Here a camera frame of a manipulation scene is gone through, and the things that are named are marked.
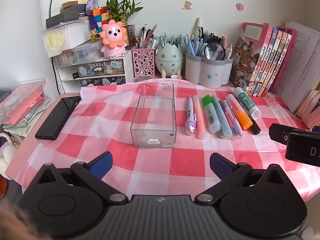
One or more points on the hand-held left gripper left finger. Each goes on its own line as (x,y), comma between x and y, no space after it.
(101,165)

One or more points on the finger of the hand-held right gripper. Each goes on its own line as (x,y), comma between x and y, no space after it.
(277,132)

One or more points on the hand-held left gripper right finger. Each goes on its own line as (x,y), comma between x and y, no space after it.
(220,165)

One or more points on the black marker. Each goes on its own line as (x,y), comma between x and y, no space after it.
(255,128)

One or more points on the white eraser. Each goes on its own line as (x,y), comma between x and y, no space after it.
(228,137)

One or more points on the orange highlighter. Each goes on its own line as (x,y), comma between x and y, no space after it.
(243,120)

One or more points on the purple mechanical pencil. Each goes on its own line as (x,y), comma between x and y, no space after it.
(236,125)

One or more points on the green glue stick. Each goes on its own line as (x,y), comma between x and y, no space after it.
(246,102)

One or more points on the pale blue highlighter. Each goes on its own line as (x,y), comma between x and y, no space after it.
(223,120)

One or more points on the peach highlighter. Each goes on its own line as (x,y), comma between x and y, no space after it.
(200,122)

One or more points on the green cap highlighter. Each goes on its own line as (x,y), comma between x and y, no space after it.
(211,117)

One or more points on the clear plastic box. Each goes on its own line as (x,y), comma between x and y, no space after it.
(150,140)

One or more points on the purple cartoon pen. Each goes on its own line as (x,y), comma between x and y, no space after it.
(189,115)

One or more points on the pink ribbed folder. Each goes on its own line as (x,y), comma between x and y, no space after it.
(310,110)

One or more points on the pink checked tablecloth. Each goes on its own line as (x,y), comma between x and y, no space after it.
(175,160)

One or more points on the black smartphone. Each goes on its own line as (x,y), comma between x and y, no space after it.
(56,118)

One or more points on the comic book with white spine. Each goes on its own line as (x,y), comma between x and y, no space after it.
(277,65)
(267,62)
(272,63)

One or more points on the white printed book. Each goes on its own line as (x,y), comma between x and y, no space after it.
(302,67)

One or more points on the comic book with cat cover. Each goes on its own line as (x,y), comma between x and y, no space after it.
(246,57)

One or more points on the stack of pastel booklets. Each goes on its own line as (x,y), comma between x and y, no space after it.
(30,122)

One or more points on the black sticker drawer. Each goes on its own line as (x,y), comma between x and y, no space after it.
(102,81)

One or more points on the grey flower-shaped pen holder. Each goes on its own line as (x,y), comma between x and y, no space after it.
(207,73)

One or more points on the white drawer organizer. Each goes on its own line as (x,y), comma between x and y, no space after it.
(67,77)

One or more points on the white plush toy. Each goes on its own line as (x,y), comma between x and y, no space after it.
(6,160)

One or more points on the clear sticker drawer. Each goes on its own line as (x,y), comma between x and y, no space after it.
(100,68)

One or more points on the black magnifying glass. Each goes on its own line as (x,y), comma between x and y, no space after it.
(215,51)

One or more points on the fuzzy beige sleeve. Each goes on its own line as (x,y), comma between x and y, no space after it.
(12,222)

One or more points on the pink perforated pen holder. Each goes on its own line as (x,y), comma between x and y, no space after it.
(143,63)

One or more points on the clear box with pastel items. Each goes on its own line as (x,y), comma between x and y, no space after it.
(65,58)

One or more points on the clear compartment box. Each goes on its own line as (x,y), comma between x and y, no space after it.
(87,52)

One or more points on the green egg pen holder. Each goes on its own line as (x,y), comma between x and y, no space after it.
(170,60)

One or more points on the bunch of blue black pens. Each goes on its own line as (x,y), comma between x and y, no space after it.
(197,43)

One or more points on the pink lion toy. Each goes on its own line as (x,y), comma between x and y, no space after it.
(113,40)

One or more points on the small colourful figurine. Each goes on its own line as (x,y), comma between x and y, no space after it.
(94,37)

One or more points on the pale sheet with yellow clips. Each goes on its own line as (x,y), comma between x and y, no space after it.
(53,42)

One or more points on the white storage box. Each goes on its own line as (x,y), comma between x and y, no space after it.
(76,35)

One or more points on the glass vase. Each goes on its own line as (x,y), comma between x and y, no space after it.
(130,35)

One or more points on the bunch of assorted pens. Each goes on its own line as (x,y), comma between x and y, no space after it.
(145,38)

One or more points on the bunch of grey-green pens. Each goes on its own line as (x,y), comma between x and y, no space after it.
(172,40)

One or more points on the colourful puzzle cube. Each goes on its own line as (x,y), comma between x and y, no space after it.
(100,16)

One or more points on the dark grey box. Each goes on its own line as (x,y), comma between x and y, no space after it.
(72,13)
(55,21)

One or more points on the green bamboo plant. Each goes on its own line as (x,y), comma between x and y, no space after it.
(123,8)

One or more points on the purple sachet bag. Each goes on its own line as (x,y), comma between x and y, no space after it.
(92,5)

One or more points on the brown block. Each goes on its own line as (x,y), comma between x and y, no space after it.
(69,4)

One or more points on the round pink wall sticker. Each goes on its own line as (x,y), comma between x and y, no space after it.
(239,6)

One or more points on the brown animal wall sticker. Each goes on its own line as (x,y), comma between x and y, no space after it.
(187,5)

